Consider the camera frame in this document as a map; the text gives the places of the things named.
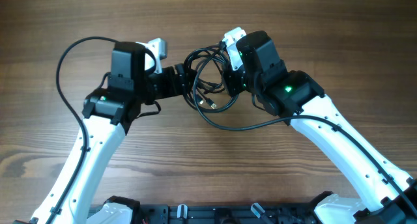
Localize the black USB cable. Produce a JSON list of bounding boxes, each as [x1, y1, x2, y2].
[[180, 44, 240, 114]]

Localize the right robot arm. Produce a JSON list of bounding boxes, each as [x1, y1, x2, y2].
[[222, 28, 416, 223]]

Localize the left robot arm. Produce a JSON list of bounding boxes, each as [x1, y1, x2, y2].
[[29, 38, 187, 223]]

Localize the left camera black cable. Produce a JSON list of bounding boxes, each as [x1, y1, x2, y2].
[[44, 36, 121, 224]]

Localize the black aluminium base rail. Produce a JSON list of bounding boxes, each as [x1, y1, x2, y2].
[[134, 203, 320, 224]]

